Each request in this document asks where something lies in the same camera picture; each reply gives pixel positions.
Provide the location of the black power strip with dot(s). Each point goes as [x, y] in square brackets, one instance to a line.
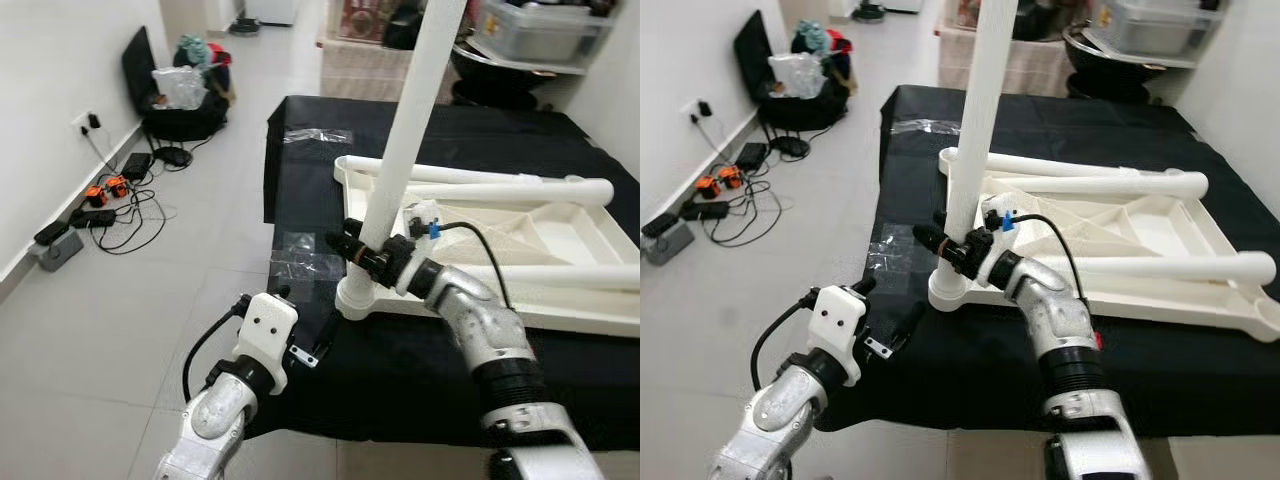
[92, 217]
[706, 210]

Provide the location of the white plastic table top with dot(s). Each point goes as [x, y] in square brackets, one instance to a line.
[560, 235]
[1170, 225]

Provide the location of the clear plastic bag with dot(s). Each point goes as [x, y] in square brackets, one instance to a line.
[797, 75]
[180, 88]

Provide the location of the black power adapter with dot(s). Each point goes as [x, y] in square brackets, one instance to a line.
[752, 156]
[136, 166]

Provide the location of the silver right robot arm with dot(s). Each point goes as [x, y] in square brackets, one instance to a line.
[1060, 320]
[490, 330]

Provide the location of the beige striped cloth cover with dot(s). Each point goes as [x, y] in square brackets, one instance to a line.
[365, 75]
[1030, 65]

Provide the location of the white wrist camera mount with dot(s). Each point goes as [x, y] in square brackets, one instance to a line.
[1000, 210]
[265, 335]
[832, 325]
[418, 215]

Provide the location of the black round floor device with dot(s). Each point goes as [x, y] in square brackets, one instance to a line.
[870, 10]
[245, 25]

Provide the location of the black fabric bag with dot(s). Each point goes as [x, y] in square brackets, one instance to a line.
[140, 70]
[752, 55]

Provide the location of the red cloth bundle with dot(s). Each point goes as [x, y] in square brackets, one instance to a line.
[840, 45]
[222, 55]

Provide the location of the grey flat box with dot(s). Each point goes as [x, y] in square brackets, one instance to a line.
[60, 256]
[672, 250]

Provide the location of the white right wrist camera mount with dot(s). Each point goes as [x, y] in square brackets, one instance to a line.
[1000, 210]
[418, 215]

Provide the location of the orange black battery pack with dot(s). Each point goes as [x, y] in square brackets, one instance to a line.
[95, 195]
[731, 177]
[709, 187]
[117, 186]

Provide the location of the wall socket with black plug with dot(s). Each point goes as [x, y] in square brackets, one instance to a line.
[703, 108]
[92, 122]

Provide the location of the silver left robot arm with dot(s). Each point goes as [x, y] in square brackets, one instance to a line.
[775, 415]
[220, 420]

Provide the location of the teal cloth bundle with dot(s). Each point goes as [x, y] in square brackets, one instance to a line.
[192, 50]
[810, 37]

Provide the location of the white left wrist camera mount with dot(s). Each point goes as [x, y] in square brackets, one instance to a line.
[832, 325]
[265, 335]

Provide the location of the small black flat device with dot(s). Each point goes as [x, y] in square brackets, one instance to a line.
[660, 222]
[48, 230]

